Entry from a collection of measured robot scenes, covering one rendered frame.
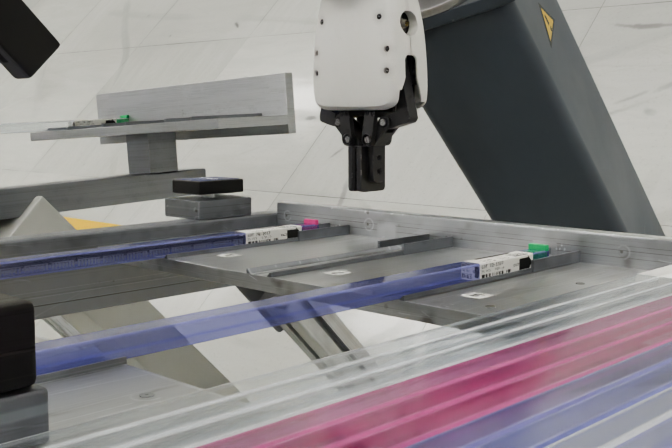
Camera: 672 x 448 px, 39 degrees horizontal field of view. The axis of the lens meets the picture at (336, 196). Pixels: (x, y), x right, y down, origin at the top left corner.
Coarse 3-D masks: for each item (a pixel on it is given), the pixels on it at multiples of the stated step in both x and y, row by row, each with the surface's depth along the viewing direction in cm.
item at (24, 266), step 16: (304, 224) 78; (160, 240) 69; (176, 240) 69; (192, 240) 69; (208, 240) 70; (224, 240) 72; (240, 240) 73; (32, 256) 61; (48, 256) 61; (64, 256) 62; (80, 256) 63; (96, 256) 64; (112, 256) 65; (128, 256) 66; (144, 256) 66; (160, 256) 67; (0, 272) 59; (16, 272) 60; (32, 272) 60; (48, 272) 61
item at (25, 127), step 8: (72, 120) 112; (120, 120) 117; (128, 120) 118; (0, 128) 105; (8, 128) 105; (16, 128) 106; (24, 128) 107; (32, 128) 108; (40, 128) 108; (48, 128) 109; (56, 128) 110; (64, 128) 111
